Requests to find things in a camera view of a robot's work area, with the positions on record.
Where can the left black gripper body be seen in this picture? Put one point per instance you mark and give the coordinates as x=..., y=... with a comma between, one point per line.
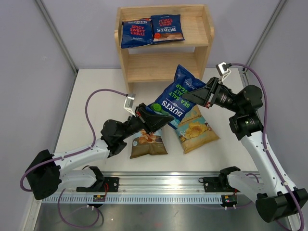
x=133, y=126

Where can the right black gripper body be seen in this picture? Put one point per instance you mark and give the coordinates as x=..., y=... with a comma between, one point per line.
x=220, y=96

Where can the blue green Burts vinegar bag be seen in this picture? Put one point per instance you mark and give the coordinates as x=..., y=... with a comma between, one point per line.
x=171, y=102

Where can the blue Burts chilli bag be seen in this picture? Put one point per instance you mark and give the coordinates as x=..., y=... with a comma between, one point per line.
x=167, y=28
x=137, y=33

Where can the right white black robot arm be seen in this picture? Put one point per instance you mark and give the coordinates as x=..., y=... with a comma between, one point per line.
x=277, y=197

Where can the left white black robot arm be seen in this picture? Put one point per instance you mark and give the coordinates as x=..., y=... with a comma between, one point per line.
x=49, y=172

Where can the light blue cassava chips bag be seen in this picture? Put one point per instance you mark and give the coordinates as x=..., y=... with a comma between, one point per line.
x=144, y=143

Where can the yellow kettle chips bag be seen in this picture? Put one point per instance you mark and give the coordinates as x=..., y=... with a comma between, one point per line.
x=194, y=131

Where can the wooden two-tier shelf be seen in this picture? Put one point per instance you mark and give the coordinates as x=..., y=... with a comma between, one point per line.
x=160, y=65

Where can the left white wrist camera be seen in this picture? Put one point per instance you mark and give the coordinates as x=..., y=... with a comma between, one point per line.
x=128, y=104

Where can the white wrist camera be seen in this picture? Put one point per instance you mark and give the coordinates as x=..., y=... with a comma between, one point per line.
x=223, y=70
x=128, y=104

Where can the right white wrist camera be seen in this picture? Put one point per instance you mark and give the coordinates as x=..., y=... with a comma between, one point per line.
x=223, y=70

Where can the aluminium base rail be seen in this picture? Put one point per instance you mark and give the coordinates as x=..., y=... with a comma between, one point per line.
x=150, y=188

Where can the right aluminium frame post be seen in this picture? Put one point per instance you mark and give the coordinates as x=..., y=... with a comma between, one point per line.
x=266, y=31

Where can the aluminium frame post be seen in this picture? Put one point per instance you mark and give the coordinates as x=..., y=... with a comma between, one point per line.
x=52, y=27
x=266, y=31

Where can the left aluminium frame post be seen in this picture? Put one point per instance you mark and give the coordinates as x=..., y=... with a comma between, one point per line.
x=52, y=27

